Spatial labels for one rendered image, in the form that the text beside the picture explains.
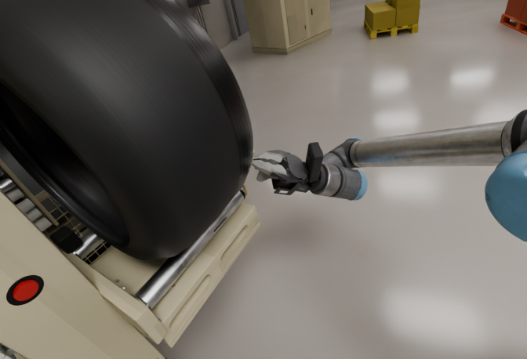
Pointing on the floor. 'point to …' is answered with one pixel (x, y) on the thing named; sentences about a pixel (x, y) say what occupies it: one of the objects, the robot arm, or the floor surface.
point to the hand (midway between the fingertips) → (256, 159)
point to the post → (56, 301)
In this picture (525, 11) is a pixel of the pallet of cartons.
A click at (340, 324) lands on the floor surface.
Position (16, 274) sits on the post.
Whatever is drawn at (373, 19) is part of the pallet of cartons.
